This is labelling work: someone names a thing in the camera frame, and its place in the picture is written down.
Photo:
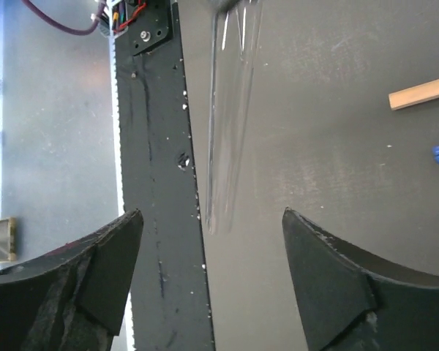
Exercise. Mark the wooden stick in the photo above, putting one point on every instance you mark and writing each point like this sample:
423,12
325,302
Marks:
415,95

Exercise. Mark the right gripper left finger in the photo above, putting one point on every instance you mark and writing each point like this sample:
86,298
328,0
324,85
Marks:
74,297

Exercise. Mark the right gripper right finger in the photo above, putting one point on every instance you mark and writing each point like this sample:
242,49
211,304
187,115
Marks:
352,299

